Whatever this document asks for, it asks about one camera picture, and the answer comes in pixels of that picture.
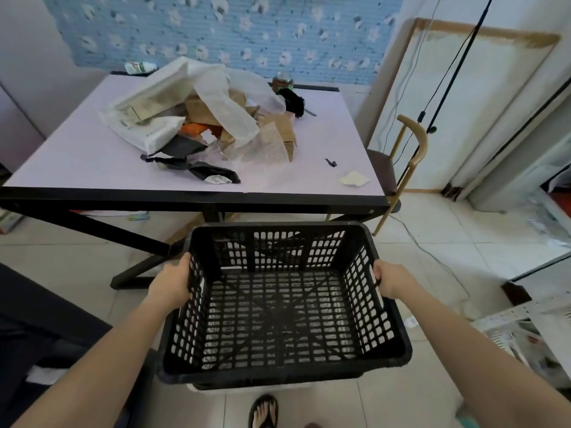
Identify person's left forearm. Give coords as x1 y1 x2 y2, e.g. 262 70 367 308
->
13 294 179 428

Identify orange packet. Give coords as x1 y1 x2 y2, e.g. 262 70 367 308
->
180 122 219 139

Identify printed paper leaflet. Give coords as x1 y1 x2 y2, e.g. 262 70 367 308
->
71 210 150 221

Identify framed white board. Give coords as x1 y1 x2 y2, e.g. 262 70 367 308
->
368 17 561 192

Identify bubble wrap sheet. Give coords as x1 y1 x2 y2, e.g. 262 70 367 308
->
231 122 291 165

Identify black flip-flop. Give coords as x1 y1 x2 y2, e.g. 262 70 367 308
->
248 394 280 428

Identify crumpled white tissue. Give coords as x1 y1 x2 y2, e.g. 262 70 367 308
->
340 170 371 188

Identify black stand poles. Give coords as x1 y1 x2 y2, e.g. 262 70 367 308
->
419 0 496 134

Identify person's right forearm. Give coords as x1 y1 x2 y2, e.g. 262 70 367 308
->
397 287 571 428

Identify brown cardboard box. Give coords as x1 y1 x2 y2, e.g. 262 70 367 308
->
185 91 297 163

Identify flat brown cardboard sheet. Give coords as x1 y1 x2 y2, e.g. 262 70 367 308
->
167 212 241 246

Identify white foam sheet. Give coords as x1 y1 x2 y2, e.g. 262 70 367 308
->
194 66 286 147

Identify gold legged chair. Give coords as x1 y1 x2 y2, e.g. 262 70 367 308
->
325 114 429 237

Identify black plastic basket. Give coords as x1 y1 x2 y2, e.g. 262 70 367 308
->
155 221 413 391

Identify person's left leg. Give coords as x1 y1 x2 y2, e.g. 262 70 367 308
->
252 398 277 428

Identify colourful carton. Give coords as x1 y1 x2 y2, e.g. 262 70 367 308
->
0 209 26 235

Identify person's right hand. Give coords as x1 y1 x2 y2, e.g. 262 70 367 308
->
372 260 422 301

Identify dark blue metal shelf rack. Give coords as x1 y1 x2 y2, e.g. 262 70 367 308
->
0 262 157 428

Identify person's left hand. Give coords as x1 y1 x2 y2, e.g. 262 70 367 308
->
147 253 193 315

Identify black-framed white table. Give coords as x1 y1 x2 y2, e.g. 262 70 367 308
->
0 71 391 290

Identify black cloth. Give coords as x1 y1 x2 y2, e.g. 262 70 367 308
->
276 87 306 119

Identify white shelf rack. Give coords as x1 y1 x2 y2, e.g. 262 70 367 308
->
472 294 571 375

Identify white plastic basket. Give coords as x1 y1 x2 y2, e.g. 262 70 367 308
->
187 382 315 394

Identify grey floor cable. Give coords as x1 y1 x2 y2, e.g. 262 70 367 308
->
388 213 473 308

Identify white paper scrap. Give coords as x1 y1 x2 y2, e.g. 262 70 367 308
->
24 367 68 386

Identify white mailer bag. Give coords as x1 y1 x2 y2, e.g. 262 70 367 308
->
99 56 228 155

